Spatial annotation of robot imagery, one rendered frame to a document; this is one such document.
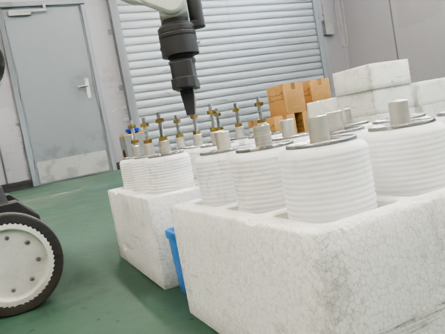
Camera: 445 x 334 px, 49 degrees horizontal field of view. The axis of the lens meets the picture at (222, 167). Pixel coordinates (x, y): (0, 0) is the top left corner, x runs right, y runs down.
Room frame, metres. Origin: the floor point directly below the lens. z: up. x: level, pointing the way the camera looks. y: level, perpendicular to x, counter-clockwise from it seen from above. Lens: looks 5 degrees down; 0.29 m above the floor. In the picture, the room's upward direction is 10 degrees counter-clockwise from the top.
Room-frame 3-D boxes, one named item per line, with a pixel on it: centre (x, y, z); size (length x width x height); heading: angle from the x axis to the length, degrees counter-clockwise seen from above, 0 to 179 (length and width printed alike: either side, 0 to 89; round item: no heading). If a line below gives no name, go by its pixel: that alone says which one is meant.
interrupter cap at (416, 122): (0.57, -0.21, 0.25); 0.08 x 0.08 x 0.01
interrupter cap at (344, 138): (0.52, -0.11, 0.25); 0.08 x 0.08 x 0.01
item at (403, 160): (0.57, -0.21, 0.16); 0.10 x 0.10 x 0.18
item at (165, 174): (1.02, 0.11, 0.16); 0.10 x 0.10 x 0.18
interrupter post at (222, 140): (0.74, -0.01, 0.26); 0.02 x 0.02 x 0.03
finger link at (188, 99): (1.16, 0.05, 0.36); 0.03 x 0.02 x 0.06; 85
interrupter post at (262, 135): (0.63, -0.06, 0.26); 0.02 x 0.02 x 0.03
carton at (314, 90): (5.20, -1.08, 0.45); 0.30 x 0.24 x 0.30; 24
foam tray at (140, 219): (1.17, 0.05, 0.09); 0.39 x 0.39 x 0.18; 24
